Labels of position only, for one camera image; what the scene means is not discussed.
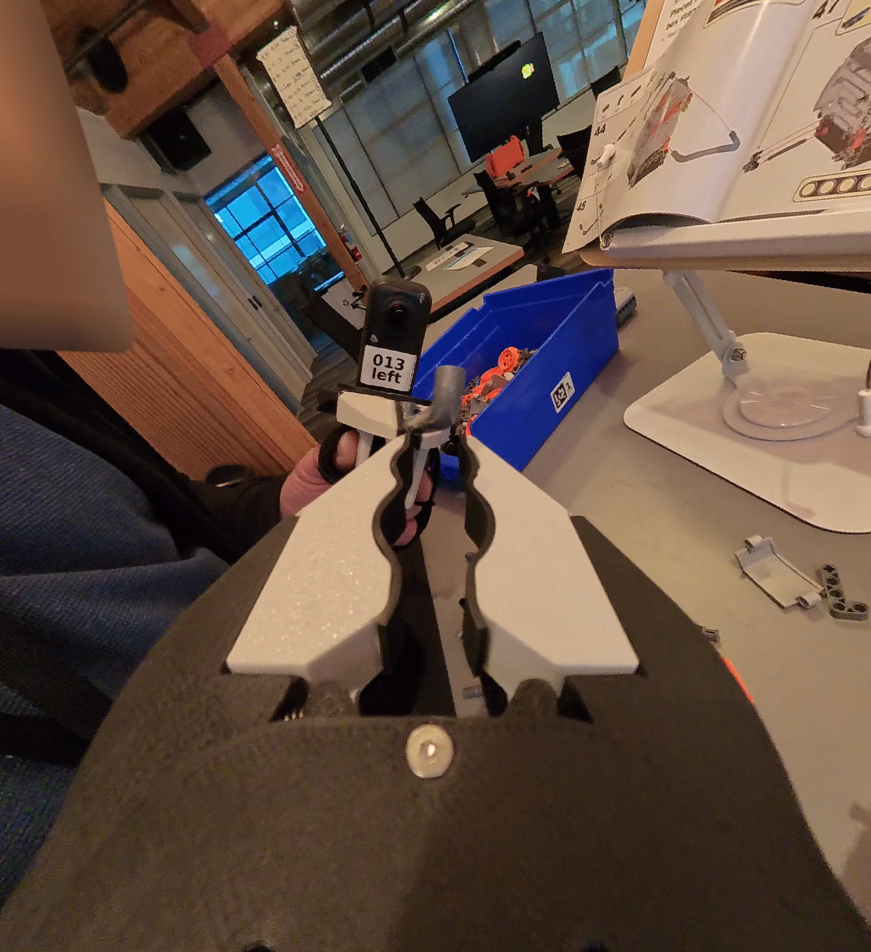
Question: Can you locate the black office chair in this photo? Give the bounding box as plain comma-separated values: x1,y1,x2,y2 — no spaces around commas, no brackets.
413,194,481,248

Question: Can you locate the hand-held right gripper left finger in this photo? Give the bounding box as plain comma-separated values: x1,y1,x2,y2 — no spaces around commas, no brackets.
228,432,439,715

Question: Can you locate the dark grey beam piece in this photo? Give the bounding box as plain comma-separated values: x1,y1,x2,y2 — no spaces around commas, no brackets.
819,566,871,623

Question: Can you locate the window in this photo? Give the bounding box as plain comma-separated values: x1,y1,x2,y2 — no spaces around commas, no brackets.
205,157,329,287

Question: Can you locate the blue plastic bin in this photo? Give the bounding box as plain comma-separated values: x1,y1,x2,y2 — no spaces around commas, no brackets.
413,268,619,480

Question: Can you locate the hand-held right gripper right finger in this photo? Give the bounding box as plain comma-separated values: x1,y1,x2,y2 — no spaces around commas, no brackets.
458,436,640,715

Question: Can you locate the person's left hand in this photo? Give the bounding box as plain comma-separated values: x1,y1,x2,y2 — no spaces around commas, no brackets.
280,429,439,522

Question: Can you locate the pile of toy building pieces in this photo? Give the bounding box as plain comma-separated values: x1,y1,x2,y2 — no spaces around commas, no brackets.
458,346,533,432

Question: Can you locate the white stand base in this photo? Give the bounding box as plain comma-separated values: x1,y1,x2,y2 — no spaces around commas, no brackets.
622,224,871,534

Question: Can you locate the black monitor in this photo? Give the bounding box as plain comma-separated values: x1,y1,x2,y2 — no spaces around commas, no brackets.
448,33,560,162

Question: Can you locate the person's left forearm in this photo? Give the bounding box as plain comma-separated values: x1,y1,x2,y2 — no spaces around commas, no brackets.
198,454,295,551

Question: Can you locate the light grey curved panel piece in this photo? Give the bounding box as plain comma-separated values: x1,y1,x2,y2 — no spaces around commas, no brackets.
736,536,823,608

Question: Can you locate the wooden shelf unit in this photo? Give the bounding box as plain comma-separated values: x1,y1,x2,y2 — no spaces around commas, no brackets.
57,201,317,477

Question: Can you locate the dark grey elbow connector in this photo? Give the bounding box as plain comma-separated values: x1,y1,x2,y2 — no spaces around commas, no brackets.
433,365,473,435

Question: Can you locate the open instruction booklet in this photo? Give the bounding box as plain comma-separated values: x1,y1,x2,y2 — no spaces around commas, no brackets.
562,0,871,254

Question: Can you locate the orange panel piece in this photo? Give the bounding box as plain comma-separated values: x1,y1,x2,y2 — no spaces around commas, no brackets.
721,655,756,708

